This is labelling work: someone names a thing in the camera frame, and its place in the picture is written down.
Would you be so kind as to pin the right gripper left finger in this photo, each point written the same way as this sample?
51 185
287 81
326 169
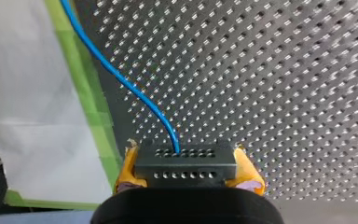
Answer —
128 174

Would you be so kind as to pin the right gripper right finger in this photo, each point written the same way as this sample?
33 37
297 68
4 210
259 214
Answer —
244 174

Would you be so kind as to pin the grey board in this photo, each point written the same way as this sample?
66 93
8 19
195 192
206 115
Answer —
43 217

